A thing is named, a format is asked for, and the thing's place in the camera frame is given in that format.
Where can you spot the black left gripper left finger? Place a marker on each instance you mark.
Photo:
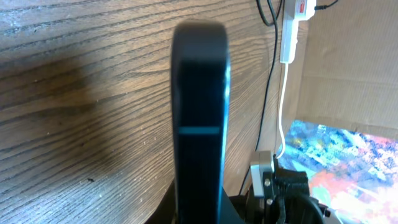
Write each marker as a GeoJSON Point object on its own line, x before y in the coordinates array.
{"type": "Point", "coordinates": [166, 210]}

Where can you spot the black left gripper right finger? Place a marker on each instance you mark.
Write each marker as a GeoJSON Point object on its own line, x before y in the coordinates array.
{"type": "Point", "coordinates": [230, 207]}

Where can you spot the Samsung Galaxy smartphone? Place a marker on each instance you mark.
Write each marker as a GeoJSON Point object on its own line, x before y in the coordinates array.
{"type": "Point", "coordinates": [200, 75]}

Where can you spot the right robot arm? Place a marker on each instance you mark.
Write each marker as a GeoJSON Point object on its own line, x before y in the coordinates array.
{"type": "Point", "coordinates": [282, 196]}

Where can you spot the colourful painted floor mat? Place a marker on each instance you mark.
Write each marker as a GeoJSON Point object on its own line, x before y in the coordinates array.
{"type": "Point", "coordinates": [354, 174]}

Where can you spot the white power strip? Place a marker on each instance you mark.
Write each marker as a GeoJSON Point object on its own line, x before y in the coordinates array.
{"type": "Point", "coordinates": [294, 12]}

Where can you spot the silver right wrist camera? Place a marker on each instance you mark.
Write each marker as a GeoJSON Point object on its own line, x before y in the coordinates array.
{"type": "Point", "coordinates": [261, 162]}

